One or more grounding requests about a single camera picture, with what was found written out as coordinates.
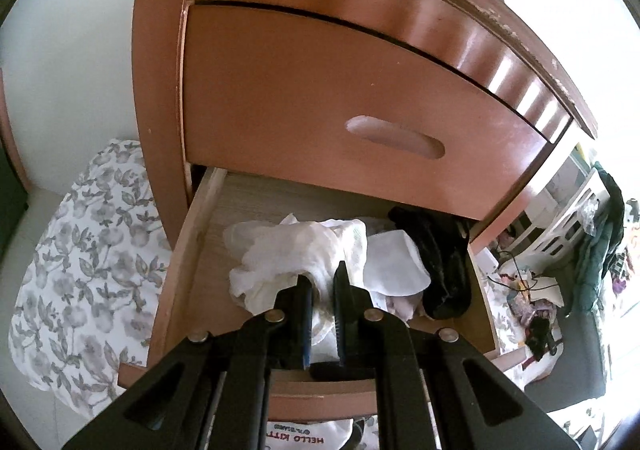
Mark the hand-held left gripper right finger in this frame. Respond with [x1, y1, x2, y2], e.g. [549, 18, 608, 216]
[332, 260, 581, 450]

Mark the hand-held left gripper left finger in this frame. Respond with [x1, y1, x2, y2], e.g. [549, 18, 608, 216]
[62, 275, 316, 450]

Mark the pink underwear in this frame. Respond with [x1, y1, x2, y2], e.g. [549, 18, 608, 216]
[377, 294, 426, 322]

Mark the white cat print underwear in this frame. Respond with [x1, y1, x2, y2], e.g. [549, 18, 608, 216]
[362, 230, 432, 302]

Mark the wooden drawer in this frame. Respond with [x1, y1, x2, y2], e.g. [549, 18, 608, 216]
[182, 3, 573, 221]
[117, 167, 528, 421]

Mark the black underwear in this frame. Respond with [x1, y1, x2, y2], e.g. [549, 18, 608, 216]
[387, 205, 473, 321]

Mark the closed wooden drawer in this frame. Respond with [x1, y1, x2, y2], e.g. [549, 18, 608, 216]
[182, 3, 573, 221]

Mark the black toy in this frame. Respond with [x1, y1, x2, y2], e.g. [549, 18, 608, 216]
[525, 317, 558, 361]

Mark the white notebook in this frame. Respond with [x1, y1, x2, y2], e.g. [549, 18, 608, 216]
[530, 284, 565, 307]

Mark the grey floral bedspread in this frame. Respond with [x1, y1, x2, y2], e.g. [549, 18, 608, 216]
[7, 139, 173, 416]

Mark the grey cushion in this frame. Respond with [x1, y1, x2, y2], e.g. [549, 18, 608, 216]
[525, 325, 608, 411]

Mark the teal jacket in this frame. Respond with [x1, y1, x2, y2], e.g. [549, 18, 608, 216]
[572, 163, 626, 316]

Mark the wooden nightstand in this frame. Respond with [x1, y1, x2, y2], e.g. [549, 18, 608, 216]
[117, 0, 598, 421]

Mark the dark green cabinet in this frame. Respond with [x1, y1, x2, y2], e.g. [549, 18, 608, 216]
[0, 150, 28, 251]

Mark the black cable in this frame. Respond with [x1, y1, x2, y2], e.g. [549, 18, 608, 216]
[492, 255, 551, 296]

